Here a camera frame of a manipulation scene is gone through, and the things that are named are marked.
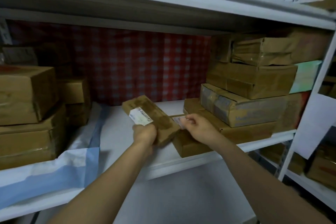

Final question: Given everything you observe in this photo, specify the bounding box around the person's left hand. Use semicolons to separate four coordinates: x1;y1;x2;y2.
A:
132;123;157;151

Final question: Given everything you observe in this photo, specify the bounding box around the person's right hand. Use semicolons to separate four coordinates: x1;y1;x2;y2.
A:
184;113;224;149

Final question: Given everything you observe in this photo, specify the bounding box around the small brown parcel white label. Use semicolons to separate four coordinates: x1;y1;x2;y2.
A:
122;95;181;147

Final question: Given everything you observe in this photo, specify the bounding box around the person's right forearm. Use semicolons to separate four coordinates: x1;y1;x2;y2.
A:
210;135;332;224

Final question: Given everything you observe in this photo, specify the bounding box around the person's left forearm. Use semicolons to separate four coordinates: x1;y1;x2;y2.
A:
47;141;154;224

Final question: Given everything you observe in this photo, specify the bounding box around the flat brown cardboard box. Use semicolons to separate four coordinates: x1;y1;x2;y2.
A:
173;97;277;158

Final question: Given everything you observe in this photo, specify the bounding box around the taped brown cardboard box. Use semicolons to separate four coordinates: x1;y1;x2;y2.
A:
199;83;289;129

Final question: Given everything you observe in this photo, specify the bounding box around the red checkered cloth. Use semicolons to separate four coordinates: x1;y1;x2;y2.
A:
8;20;212;107

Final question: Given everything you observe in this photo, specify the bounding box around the plain brown cardboard box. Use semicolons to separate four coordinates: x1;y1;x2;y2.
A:
206;62;298;100

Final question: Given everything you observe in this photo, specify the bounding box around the small brown cardboard box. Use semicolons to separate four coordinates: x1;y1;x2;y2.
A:
57;76;92;128

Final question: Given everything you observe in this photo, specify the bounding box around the blue and white plastic bag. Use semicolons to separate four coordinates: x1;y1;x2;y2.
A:
0;102;111;210

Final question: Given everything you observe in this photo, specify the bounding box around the brown paper wrapped parcel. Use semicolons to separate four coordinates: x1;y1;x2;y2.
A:
231;29;332;67

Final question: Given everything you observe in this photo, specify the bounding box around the wide brown cardboard box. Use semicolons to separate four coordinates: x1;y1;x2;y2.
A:
0;104;67;171

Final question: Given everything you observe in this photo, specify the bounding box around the white metal shelf rack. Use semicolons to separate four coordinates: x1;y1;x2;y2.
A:
0;0;336;224

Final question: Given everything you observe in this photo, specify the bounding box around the pale green box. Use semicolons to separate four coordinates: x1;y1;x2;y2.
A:
289;60;323;95

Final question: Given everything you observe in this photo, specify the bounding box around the white paper sheet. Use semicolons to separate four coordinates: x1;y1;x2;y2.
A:
293;94;336;160

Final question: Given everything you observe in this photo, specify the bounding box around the large brown cardboard box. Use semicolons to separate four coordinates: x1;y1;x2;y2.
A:
0;65;59;126

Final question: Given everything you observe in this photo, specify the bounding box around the brown box with red print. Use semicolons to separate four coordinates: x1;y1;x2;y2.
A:
306;145;336;190

